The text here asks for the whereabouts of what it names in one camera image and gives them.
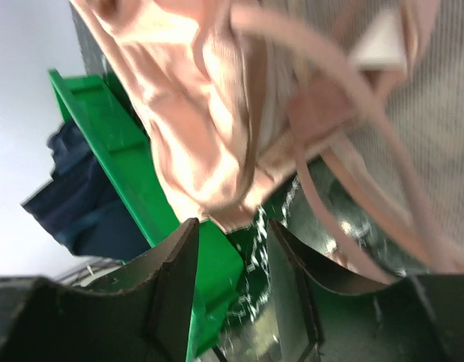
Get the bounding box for green plastic bin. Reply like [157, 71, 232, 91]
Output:
[48, 69, 244, 361]

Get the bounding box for pink mesh laundry bag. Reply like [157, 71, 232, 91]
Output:
[267, 1, 464, 268]

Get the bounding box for navy blue garment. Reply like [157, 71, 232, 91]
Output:
[21, 120, 150, 262]

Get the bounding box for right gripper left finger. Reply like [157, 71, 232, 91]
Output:
[0, 219, 199, 361]

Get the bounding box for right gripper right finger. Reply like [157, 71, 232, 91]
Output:
[267, 220, 464, 361]

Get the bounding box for pink satin bra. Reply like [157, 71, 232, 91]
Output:
[72, 1, 464, 283]

